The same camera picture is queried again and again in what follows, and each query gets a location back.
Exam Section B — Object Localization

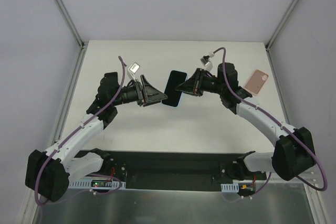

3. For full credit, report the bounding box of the black screen smartphone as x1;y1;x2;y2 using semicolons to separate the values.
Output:
164;70;187;97
104;72;119;83

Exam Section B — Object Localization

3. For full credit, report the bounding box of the light blue phone case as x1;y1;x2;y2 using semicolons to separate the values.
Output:
161;95;183;108

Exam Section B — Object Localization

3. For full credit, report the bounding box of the pink phone case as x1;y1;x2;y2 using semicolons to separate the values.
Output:
244;70;269;95

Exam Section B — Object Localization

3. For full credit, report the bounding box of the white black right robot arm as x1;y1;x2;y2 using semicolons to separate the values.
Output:
176;63;316;181

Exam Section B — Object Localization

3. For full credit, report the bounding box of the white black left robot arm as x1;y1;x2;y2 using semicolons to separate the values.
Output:
25;72;167;205

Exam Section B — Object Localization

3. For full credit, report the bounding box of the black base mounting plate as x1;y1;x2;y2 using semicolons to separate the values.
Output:
78;150;274;190

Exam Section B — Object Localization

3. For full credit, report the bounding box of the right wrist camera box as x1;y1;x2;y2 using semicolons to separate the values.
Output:
200;53;214;71

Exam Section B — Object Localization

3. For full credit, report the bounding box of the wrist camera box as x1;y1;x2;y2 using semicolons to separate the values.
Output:
127;62;140;81
200;53;214;71

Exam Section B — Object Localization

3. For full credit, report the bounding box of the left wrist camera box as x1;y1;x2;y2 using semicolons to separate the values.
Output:
127;62;140;81

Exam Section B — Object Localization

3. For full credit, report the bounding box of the left aluminium corner post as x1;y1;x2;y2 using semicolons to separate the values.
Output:
54;0;85;49

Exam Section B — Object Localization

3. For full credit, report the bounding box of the aluminium corner post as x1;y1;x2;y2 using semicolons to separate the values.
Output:
54;0;85;49
265;0;300;52

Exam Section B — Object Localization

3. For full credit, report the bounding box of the left white cable duct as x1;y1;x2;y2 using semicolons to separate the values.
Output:
68;178;119;190

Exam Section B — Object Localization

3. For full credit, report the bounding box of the white cable duct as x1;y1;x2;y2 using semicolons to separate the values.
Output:
68;178;119;190
220;183;239;193

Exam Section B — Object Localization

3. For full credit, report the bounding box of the right white cable duct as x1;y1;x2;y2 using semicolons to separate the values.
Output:
220;183;239;193

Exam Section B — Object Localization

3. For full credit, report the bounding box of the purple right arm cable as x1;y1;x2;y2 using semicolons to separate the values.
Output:
209;47;329;204

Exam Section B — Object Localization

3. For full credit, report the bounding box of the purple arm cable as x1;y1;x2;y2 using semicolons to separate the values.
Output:
209;47;329;204
34;55;132;207

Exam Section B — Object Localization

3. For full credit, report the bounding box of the aluminium front frame rail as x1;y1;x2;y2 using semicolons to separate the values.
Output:
33;157;320;185

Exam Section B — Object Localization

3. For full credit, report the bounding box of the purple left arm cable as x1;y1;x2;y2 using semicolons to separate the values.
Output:
34;55;132;207

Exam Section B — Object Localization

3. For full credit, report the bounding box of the right aluminium corner post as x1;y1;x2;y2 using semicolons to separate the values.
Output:
265;0;300;52

